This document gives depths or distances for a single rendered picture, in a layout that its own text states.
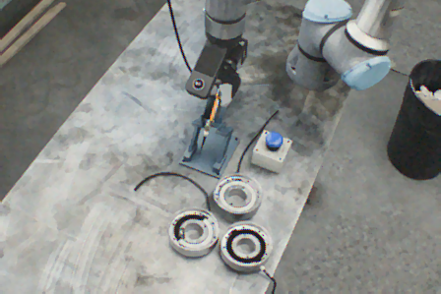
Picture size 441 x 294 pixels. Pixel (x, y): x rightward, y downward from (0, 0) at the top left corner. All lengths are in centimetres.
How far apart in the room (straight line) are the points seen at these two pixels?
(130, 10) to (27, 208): 190
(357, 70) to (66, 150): 70
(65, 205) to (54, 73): 150
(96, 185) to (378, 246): 128
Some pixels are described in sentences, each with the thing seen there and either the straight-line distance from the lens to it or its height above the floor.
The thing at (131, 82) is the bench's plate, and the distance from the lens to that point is 149.
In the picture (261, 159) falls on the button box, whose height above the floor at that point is 83.
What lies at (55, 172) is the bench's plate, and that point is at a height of 80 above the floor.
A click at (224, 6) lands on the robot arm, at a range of 100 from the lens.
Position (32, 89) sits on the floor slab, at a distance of 265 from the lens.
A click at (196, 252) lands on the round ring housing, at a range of 115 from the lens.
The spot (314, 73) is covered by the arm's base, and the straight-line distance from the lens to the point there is 149.
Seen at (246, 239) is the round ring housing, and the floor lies 82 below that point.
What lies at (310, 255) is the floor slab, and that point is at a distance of 215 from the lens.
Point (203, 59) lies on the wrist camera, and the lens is 108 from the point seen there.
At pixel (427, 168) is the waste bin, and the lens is 242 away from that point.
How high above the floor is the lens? 185
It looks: 50 degrees down
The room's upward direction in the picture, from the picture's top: 6 degrees clockwise
